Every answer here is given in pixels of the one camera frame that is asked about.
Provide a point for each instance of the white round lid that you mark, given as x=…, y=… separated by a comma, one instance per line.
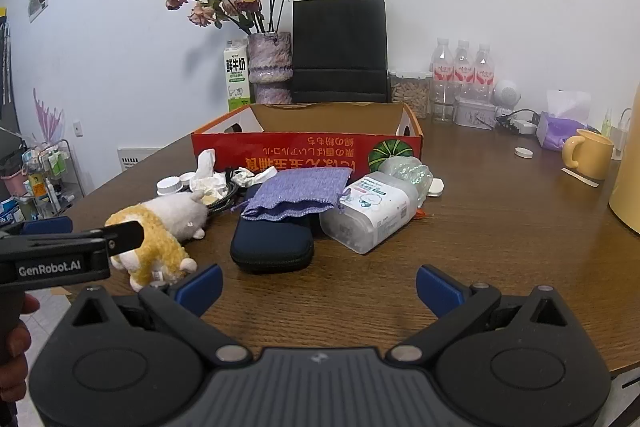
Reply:
x=169, y=187

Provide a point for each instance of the dark blue zipper case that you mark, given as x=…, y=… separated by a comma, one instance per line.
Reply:
x=270, y=247

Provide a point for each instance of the small white oval lid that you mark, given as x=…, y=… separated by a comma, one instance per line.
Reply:
x=436, y=187

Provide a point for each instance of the metal rack cart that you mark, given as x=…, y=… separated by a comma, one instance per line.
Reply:
x=45, y=177

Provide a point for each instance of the yellow mug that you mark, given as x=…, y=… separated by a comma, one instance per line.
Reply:
x=592, y=154

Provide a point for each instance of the white wet wipes pack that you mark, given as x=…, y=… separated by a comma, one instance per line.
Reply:
x=370, y=212

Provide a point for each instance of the white paper strip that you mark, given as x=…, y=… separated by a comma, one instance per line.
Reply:
x=580, y=177

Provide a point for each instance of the white floral tin box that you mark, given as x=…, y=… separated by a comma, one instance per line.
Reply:
x=475, y=113

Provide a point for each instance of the wooden desktop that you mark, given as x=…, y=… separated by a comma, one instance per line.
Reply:
x=500, y=247

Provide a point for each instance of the purple fabric pouch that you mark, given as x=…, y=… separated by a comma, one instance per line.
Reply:
x=295, y=194

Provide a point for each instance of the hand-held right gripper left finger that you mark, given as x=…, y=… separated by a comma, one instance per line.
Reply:
x=200, y=288

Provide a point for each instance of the white round speaker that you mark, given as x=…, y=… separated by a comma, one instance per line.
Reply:
x=507, y=94

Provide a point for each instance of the pale yellow kettle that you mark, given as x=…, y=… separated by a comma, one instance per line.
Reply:
x=627, y=187

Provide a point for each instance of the purple tissue pack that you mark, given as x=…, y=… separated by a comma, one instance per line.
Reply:
x=555, y=132

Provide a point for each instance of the person's left hand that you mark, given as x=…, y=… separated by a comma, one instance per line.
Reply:
x=12, y=357

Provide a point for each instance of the white bottle cap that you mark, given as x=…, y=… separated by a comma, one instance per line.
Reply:
x=524, y=152

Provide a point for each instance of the white charger adapter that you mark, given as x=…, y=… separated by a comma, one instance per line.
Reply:
x=525, y=127

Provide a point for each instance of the white wall vent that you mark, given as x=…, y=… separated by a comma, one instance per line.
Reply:
x=137, y=158

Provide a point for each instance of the clear nut container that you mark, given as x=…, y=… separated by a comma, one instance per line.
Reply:
x=410, y=94

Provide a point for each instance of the crumpled white tissue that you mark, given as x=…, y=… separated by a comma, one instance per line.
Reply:
x=207, y=172

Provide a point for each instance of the small clear spray bottle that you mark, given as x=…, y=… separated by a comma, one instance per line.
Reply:
x=607, y=124

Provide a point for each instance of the purple plant wall sticker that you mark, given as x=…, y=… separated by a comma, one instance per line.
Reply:
x=47, y=117

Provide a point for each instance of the red cardboard box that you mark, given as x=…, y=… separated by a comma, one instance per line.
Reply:
x=300, y=147

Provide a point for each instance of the purple marbled vase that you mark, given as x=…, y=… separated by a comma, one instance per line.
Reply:
x=270, y=67

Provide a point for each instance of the clear water bottle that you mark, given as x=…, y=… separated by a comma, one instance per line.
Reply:
x=463, y=69
x=483, y=72
x=442, y=67

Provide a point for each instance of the black paper bag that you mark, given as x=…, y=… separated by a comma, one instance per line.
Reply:
x=340, y=47

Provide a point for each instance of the iridescent plastic bag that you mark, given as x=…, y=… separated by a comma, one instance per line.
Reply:
x=407, y=169

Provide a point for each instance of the yellow white plush toy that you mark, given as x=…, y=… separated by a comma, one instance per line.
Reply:
x=165, y=217

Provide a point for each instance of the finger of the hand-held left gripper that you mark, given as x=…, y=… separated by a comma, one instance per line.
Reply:
x=47, y=226
x=127, y=237

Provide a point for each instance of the white green milk carton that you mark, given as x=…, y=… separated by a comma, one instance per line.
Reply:
x=236, y=77

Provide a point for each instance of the clear glass cup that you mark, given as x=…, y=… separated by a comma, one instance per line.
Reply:
x=442, y=109

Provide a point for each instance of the crumpled white paper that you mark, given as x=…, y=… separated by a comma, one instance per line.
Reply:
x=252, y=177

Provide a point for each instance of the grey cabinet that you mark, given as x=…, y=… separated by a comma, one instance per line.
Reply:
x=6, y=117

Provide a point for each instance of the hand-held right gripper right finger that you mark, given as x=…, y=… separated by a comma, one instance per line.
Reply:
x=437, y=291

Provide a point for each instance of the white wall outlet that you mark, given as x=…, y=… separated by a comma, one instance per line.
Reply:
x=77, y=128

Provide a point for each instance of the small red fuzzy object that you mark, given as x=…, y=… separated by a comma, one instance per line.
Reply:
x=421, y=213

